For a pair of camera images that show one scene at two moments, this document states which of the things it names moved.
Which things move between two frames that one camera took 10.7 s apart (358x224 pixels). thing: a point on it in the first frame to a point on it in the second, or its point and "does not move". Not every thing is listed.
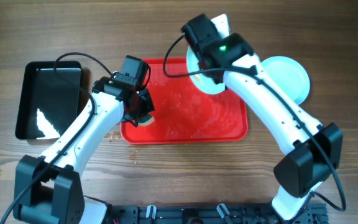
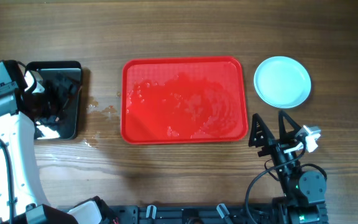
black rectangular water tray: (47, 104) does not move
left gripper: (138, 109) to (56, 97)
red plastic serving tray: (184, 113) does not move
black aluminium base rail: (317, 213) does not move
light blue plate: (204, 83) to (281, 82)
